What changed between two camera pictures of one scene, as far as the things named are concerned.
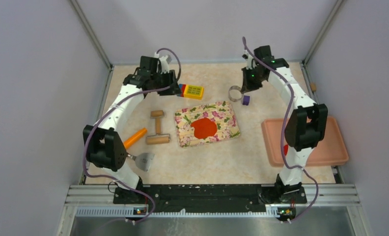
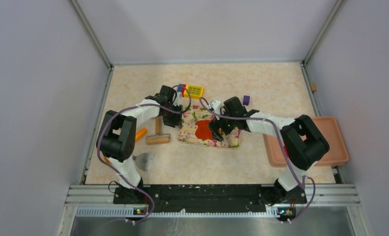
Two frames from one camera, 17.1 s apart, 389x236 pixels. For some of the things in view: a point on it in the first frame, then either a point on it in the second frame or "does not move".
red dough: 204,128 does not move
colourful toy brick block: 195,92 does not move
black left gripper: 168,86 -> 174,116
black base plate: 230,198 does not move
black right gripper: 248,84 -> 220,125
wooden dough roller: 158,138 does not move
